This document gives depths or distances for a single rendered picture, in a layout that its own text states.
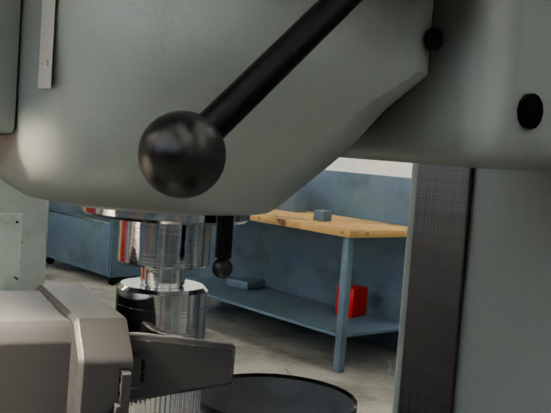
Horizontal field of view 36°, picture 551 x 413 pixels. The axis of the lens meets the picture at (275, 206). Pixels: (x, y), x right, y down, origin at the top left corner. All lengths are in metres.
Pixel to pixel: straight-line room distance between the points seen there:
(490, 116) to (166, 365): 0.20
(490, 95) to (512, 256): 0.33
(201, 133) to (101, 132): 0.08
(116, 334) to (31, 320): 0.04
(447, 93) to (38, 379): 0.24
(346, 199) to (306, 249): 0.58
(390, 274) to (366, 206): 0.53
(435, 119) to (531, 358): 0.34
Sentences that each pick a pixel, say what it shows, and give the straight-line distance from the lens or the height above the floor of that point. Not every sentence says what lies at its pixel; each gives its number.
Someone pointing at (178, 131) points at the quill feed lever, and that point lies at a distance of 0.28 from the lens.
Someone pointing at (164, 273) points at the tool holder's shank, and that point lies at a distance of 0.43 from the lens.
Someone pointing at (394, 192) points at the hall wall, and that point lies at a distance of 5.95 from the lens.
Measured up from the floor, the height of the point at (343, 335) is 0.23.
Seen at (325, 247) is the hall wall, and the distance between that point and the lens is 6.44.
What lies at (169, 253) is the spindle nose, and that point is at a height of 1.29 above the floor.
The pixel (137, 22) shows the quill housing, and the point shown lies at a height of 1.39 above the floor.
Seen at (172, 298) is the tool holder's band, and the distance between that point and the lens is 0.42.
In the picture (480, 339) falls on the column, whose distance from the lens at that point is 0.76.
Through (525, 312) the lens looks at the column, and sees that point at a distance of 0.74.
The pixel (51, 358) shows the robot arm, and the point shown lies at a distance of 0.39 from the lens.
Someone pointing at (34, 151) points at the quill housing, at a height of 1.33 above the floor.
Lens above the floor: 1.34
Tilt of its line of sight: 4 degrees down
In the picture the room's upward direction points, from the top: 4 degrees clockwise
